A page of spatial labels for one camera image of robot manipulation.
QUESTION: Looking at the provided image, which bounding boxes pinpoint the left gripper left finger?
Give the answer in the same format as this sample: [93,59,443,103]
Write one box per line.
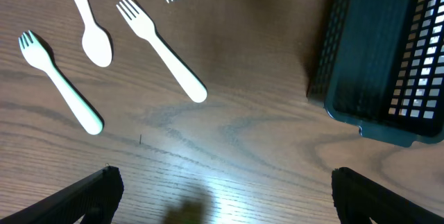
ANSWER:
[1,166,124,224]

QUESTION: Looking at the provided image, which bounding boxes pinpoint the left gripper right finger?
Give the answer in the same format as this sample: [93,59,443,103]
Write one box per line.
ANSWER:
[332,167,443,224]

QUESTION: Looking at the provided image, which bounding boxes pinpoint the black plastic basket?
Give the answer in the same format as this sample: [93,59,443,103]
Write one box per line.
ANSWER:
[307,0,443,147]

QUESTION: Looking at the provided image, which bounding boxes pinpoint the white spoon left side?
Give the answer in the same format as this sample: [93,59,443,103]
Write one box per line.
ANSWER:
[74,0,112,67]

